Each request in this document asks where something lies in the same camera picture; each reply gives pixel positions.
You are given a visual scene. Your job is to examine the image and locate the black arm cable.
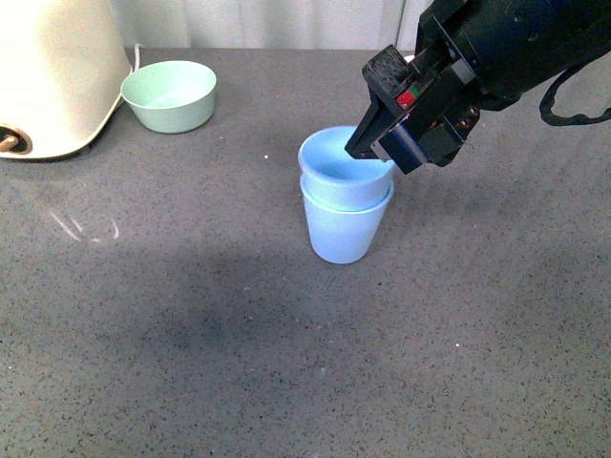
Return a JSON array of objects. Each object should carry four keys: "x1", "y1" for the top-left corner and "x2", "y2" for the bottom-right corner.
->
[{"x1": 538, "y1": 64, "x2": 611, "y2": 127}]

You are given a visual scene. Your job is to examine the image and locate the green bowl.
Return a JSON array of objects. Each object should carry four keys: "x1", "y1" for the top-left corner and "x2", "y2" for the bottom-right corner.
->
[{"x1": 120, "y1": 60, "x2": 217, "y2": 135}]

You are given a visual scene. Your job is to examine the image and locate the blue cup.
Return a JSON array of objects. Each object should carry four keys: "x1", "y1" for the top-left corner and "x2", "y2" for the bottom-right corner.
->
[
  {"x1": 298, "y1": 125, "x2": 394, "y2": 211},
  {"x1": 301, "y1": 183, "x2": 394, "y2": 264}
]

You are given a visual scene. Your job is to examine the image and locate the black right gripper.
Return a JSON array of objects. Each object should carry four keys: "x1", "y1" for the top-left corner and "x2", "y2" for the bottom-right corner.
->
[{"x1": 345, "y1": 1, "x2": 506, "y2": 175}]

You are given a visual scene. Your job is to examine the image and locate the grey curtain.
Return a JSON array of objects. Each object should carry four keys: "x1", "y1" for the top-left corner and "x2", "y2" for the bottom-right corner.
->
[{"x1": 108, "y1": 0, "x2": 429, "y2": 51}]

